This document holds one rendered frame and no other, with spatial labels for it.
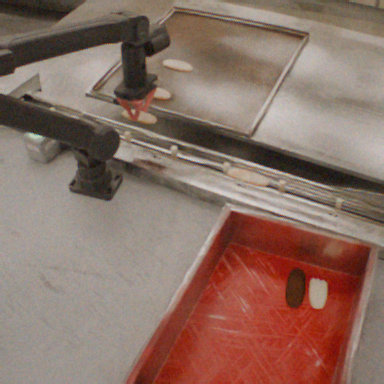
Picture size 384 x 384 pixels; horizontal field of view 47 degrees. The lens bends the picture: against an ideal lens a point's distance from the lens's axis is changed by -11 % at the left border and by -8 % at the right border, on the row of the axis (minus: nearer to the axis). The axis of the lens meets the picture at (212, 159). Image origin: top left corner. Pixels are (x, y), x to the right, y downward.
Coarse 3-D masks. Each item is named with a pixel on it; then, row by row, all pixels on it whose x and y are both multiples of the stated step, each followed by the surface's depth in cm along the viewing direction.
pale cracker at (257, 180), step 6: (234, 174) 112; (240, 174) 112; (246, 174) 112; (252, 174) 112; (258, 174) 112; (240, 180) 111; (246, 180) 111; (252, 180) 110; (258, 180) 110; (264, 180) 111; (258, 186) 110
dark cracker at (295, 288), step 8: (296, 272) 93; (288, 280) 91; (296, 280) 91; (304, 280) 91; (288, 288) 90; (296, 288) 89; (304, 288) 90; (288, 296) 88; (296, 296) 88; (288, 304) 87; (296, 304) 87
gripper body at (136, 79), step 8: (144, 64) 108; (128, 72) 107; (136, 72) 107; (144, 72) 108; (128, 80) 108; (136, 80) 108; (144, 80) 110; (152, 80) 112; (120, 88) 110; (128, 88) 110; (136, 88) 109; (144, 88) 110; (128, 96) 108; (136, 96) 108
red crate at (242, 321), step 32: (224, 256) 97; (256, 256) 97; (224, 288) 91; (256, 288) 91; (352, 288) 90; (192, 320) 85; (224, 320) 85; (256, 320) 85; (288, 320) 85; (320, 320) 84; (192, 352) 79; (224, 352) 79; (256, 352) 79; (288, 352) 79; (320, 352) 79
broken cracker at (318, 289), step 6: (312, 282) 90; (318, 282) 90; (324, 282) 90; (312, 288) 89; (318, 288) 89; (324, 288) 89; (312, 294) 88; (318, 294) 88; (324, 294) 88; (312, 300) 87; (318, 300) 87; (324, 300) 87; (318, 306) 86
